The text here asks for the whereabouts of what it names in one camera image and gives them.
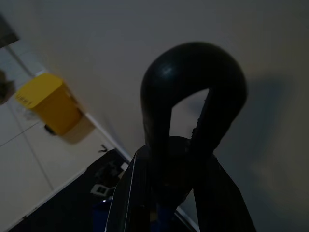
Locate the blue dustpan with long handle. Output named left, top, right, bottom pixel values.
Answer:
left=91, top=42, right=249, bottom=232

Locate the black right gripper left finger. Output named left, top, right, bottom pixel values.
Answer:
left=105, top=145, right=155, bottom=232

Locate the black floor mat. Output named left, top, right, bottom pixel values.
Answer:
left=0, top=147, right=136, bottom=232

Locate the yellow waste bin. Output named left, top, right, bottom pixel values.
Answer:
left=14, top=72, right=83, bottom=136

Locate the white paper tag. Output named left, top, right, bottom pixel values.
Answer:
left=90, top=184, right=109, bottom=196

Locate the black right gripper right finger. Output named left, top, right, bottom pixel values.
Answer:
left=192, top=149, right=258, bottom=232

